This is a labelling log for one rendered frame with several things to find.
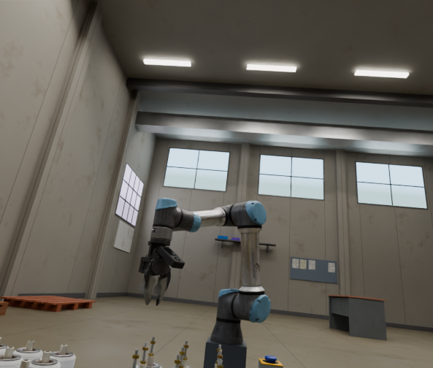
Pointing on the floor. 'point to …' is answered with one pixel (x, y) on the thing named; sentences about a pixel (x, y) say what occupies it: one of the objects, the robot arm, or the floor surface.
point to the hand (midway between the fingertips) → (153, 301)
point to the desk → (358, 315)
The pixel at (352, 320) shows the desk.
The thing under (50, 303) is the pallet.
